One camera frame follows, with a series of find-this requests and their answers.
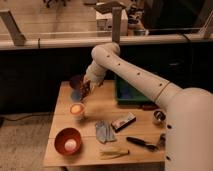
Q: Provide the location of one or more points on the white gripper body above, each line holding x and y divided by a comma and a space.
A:
95, 81

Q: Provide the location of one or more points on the dark purple grape bunch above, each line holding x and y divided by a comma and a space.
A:
85, 89

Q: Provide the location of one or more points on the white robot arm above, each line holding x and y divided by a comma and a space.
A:
189, 111

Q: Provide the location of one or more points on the dark maroon bowl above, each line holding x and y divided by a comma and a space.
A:
76, 81

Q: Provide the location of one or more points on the small blue bowl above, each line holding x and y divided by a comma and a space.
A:
76, 96

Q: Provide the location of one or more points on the red bowl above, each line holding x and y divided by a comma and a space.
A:
63, 136

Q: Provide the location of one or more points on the green plastic bin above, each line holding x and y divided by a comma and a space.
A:
127, 95

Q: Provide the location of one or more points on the white cup with orange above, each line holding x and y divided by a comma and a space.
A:
77, 111

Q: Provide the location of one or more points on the white cardboard box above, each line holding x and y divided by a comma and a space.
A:
104, 22

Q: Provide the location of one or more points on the black white rectangular box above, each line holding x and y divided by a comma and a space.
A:
123, 121

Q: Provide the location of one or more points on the crumpled grey cloth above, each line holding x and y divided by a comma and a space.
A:
104, 132

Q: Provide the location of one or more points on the white ball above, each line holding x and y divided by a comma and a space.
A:
70, 145

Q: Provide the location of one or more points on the small metal cup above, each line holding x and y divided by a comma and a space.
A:
159, 118

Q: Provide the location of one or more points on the yellow banana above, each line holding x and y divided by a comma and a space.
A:
112, 153

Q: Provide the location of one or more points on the black handled tool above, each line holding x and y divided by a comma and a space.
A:
142, 143

